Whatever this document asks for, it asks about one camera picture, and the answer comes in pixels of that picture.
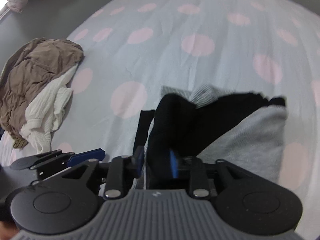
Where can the white crumpled garment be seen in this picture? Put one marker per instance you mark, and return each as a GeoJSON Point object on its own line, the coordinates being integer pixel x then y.
{"type": "Point", "coordinates": [45, 113]}

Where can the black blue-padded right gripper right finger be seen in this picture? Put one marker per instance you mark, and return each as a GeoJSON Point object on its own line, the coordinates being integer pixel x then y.
{"type": "Point", "coordinates": [245, 201]}

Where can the grey black raglan shirt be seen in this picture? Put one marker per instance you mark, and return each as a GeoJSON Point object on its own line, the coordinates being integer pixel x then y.
{"type": "Point", "coordinates": [246, 129]}

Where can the brown crumpled garment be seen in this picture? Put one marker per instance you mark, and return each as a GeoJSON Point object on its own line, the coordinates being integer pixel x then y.
{"type": "Point", "coordinates": [26, 73]}

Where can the blue pink-dotted bed sheet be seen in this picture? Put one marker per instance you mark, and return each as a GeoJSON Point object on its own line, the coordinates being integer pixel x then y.
{"type": "Point", "coordinates": [134, 48]}

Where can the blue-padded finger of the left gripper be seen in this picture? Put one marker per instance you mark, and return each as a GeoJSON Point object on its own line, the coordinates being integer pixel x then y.
{"type": "Point", "coordinates": [80, 157]}

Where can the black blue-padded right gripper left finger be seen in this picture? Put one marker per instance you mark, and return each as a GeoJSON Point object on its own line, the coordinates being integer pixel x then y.
{"type": "Point", "coordinates": [71, 198]}

